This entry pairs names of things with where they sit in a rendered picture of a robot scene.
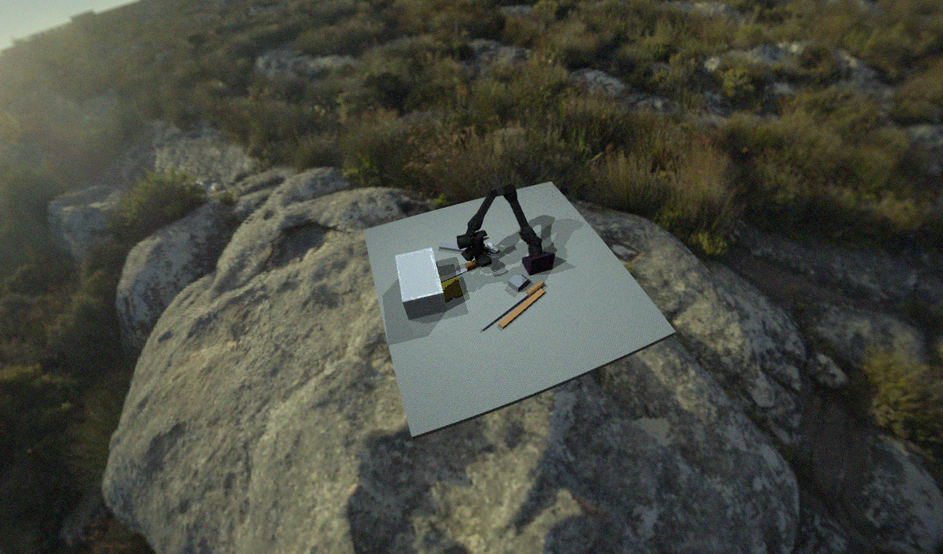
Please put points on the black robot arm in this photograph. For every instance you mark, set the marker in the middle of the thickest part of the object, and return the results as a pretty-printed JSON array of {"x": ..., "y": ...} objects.
[{"x": 526, "y": 232}]

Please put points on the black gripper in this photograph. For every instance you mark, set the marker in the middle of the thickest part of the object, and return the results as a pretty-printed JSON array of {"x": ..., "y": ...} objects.
[{"x": 482, "y": 259}]

